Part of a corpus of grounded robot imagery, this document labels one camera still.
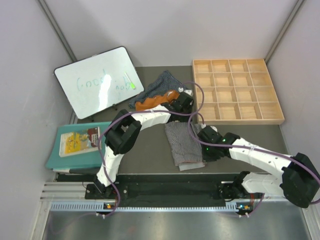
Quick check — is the grey striped underwear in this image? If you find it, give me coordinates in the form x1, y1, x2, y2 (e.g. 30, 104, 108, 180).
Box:
164, 122, 205, 171

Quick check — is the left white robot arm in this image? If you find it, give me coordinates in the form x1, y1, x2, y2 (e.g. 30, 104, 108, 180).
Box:
93, 90, 194, 199

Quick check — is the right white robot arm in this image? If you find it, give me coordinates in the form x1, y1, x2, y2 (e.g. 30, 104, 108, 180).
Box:
197, 126, 320, 208

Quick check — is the orange underwear white waistband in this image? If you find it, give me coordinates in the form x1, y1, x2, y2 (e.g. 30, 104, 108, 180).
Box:
135, 90, 180, 111

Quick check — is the dark blue striped underwear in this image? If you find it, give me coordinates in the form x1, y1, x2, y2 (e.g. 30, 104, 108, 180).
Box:
128, 70, 189, 109

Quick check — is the wooden compartment tray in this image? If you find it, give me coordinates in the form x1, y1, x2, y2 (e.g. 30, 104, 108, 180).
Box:
192, 59, 285, 125

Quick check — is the green marker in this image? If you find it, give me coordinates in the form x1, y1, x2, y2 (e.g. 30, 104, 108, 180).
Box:
124, 72, 136, 90

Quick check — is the white whiteboard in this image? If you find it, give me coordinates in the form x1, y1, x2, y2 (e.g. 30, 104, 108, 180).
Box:
54, 46, 144, 120

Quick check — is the yellow picture book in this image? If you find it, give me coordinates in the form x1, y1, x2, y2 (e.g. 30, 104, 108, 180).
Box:
59, 126, 100, 158

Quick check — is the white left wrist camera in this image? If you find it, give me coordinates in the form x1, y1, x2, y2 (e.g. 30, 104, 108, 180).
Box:
178, 87, 193, 96

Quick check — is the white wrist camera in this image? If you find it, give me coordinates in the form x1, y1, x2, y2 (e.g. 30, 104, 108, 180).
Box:
178, 87, 193, 96
200, 123, 218, 132

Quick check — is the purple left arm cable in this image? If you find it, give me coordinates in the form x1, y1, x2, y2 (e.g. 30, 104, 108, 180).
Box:
96, 81, 206, 216

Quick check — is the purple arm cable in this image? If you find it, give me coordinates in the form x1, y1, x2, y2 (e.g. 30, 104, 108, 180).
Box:
96, 81, 206, 216
187, 113, 320, 216

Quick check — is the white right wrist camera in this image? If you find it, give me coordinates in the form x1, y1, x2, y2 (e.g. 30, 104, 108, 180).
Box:
200, 123, 218, 132

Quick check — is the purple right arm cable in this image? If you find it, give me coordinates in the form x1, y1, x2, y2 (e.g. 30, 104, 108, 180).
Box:
187, 113, 320, 216

